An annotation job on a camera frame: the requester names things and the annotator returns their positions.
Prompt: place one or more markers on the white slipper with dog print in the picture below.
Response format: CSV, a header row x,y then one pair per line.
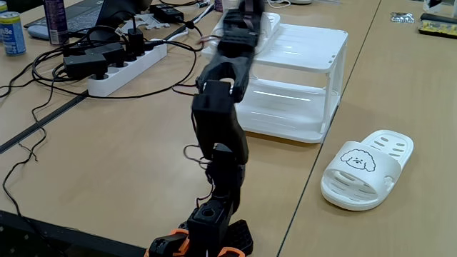
x,y
360,175
271,26

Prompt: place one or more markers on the white plastic shoe rack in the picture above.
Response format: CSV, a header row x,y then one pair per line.
x,y
303,46

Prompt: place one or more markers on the white paper cup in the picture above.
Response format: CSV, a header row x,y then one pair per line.
x,y
230,3

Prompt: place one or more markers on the dark purple drink can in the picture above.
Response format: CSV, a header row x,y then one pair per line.
x,y
218,5

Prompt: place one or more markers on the white flat device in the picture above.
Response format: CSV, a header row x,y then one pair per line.
x,y
300,1

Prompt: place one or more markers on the black power brick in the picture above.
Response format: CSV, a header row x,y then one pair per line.
x,y
168,14

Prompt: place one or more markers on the black plug charger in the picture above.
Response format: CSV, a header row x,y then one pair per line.
x,y
135,41

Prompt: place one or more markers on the white power strip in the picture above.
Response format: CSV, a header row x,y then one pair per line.
x,y
135,68

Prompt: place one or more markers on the black adapter with green light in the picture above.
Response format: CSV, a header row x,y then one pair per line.
x,y
107,53

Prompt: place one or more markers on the crumpled foil packet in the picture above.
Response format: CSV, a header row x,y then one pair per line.
x,y
402,18

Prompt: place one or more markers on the black laptop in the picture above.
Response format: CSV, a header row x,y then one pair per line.
x,y
78,16

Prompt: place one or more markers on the black power adapter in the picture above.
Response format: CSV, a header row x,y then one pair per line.
x,y
84,66

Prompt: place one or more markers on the white black box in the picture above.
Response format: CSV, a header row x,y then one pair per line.
x,y
441,5

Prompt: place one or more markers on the tall purple can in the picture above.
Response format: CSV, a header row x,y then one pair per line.
x,y
56,25

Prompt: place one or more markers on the pale blue computer mouse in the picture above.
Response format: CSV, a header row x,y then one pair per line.
x,y
37,32

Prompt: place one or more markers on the blue drink can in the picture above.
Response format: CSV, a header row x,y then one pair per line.
x,y
12,35

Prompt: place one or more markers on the white printed bracket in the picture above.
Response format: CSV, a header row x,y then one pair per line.
x,y
150,21

